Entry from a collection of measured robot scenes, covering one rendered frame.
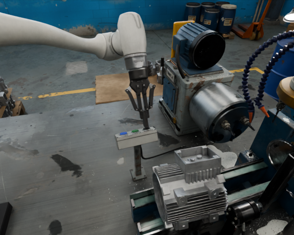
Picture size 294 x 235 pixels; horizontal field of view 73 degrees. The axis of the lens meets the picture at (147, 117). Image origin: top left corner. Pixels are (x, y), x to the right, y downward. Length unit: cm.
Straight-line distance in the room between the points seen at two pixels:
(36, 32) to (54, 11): 532
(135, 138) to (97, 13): 530
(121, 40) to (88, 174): 65
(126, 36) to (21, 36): 34
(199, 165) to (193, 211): 14
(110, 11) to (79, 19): 82
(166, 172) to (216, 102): 41
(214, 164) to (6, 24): 69
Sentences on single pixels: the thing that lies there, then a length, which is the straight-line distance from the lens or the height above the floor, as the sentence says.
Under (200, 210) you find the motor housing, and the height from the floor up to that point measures 104.
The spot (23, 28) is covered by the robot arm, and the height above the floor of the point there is 149.
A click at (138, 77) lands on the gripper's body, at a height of 128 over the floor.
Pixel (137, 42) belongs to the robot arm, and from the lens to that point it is 79.
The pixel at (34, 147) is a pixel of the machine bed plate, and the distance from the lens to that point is 131.
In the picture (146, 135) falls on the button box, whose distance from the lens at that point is 82.
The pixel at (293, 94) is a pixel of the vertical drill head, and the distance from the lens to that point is 70.
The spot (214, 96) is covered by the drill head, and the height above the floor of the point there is 115.
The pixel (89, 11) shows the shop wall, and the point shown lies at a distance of 593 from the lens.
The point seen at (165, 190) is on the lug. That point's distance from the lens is 63.
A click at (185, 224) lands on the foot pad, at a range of 69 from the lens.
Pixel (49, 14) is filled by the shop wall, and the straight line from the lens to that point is 601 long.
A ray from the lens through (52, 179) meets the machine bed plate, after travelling 111.
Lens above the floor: 164
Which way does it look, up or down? 39 degrees down
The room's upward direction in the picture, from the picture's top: straight up
